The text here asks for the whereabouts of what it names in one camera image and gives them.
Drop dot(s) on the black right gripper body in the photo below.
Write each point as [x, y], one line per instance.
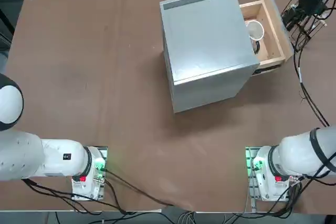
[311, 5]

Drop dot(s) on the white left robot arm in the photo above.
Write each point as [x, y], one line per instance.
[52, 161]

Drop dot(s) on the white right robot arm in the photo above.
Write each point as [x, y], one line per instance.
[296, 150]

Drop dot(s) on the gray metal drawer cabinet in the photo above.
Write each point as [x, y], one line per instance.
[204, 37]

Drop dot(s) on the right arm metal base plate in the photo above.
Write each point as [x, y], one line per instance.
[249, 182]

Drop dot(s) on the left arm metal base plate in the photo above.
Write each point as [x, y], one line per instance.
[104, 153]

